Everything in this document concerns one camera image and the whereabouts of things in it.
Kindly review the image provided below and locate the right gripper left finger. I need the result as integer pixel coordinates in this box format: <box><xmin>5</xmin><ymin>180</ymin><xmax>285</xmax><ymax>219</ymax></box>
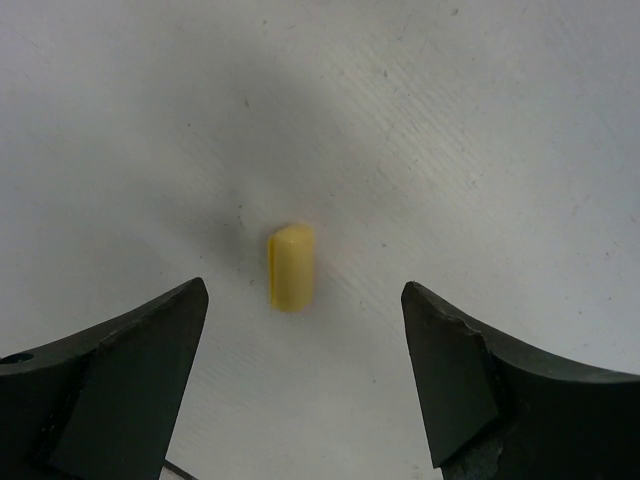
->
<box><xmin>1</xmin><ymin>278</ymin><xmax>208</xmax><ymax>479</ymax></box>

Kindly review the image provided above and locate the small yellow cylinder eraser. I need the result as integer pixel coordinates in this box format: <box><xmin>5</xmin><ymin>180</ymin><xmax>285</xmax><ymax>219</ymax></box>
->
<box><xmin>267</xmin><ymin>224</ymin><xmax>315</xmax><ymax>313</ymax></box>

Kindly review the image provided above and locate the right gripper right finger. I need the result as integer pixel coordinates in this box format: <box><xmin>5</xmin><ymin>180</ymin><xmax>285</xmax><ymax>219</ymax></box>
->
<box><xmin>401</xmin><ymin>282</ymin><xmax>639</xmax><ymax>479</ymax></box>

